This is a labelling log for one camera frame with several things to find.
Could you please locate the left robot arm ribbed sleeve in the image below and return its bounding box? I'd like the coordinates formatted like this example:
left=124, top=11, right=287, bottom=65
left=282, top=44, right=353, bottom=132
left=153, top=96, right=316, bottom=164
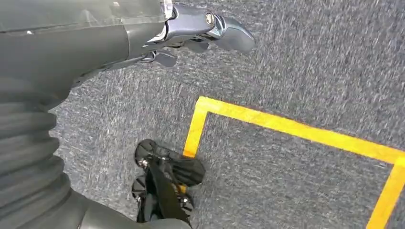
left=0, top=77, right=192, bottom=229

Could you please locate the yellow floor tape square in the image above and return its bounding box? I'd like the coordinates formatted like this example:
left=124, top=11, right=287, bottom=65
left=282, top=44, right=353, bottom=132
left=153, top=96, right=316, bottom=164
left=182, top=96, right=405, bottom=229

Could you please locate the robot's black left foot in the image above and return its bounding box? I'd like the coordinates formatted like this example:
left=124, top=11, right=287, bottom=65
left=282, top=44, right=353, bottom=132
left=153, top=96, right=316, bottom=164
left=131, top=138, right=207, bottom=227

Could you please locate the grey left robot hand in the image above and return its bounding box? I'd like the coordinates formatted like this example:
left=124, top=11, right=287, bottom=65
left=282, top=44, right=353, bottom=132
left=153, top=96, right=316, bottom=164
left=0, top=0, right=256, bottom=106

